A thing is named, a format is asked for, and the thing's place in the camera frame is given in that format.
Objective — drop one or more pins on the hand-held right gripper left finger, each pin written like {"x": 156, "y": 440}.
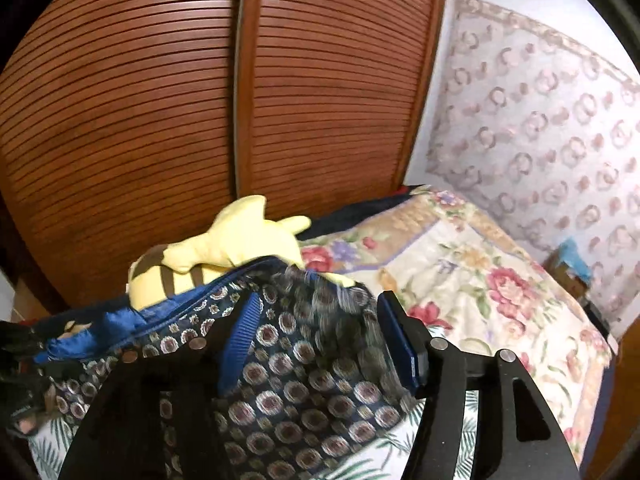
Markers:
{"x": 240, "y": 340}

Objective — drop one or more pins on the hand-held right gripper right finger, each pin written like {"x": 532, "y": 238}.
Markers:
{"x": 397, "y": 340}

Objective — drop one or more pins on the navy circle-print shirt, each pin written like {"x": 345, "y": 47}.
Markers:
{"x": 300, "y": 410}

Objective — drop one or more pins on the yellow plush toy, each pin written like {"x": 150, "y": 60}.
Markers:
{"x": 240, "y": 240}

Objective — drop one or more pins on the wooden louvered wardrobe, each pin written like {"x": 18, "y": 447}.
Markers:
{"x": 150, "y": 110}

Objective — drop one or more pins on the circle-print sheer curtain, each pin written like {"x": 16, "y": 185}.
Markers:
{"x": 540, "y": 135}

